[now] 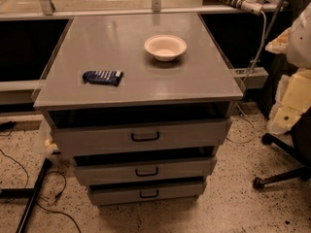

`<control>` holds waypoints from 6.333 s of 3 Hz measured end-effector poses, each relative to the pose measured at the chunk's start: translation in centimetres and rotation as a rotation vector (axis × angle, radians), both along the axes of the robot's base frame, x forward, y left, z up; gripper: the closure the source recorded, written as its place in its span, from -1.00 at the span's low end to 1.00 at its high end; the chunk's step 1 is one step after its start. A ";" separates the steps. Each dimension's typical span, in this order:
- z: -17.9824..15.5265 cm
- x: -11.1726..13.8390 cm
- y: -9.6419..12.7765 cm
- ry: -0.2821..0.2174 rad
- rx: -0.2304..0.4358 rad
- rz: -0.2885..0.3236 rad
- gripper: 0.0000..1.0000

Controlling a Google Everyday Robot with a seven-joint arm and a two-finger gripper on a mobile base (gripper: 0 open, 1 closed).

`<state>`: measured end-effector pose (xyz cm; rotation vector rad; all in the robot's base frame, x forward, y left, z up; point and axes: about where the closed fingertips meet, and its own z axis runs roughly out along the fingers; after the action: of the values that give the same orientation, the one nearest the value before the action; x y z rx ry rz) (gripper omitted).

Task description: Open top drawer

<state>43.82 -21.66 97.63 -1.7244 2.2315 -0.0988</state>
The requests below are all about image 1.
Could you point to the white paper bowl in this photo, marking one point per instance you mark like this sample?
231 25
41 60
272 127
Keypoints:
165 47

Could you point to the grey drawer cabinet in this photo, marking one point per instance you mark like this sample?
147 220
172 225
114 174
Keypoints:
197 85

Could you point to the grey metal frame rail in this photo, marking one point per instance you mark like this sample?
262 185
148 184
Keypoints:
250 80

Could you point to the grey bottom drawer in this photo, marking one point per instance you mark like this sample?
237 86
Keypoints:
148 192

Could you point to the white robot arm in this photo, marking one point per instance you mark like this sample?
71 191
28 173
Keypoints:
293 95

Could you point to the grey top drawer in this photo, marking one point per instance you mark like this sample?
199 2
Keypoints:
137 137

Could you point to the white power strip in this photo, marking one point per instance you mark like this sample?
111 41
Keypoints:
249 6

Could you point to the black floor stand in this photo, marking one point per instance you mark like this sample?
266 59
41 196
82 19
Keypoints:
30 193

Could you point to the grey middle drawer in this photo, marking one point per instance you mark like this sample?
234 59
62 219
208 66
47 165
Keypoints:
146 171

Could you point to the grey drawer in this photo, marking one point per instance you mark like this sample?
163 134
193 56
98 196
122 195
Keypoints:
148 192
137 137
146 171

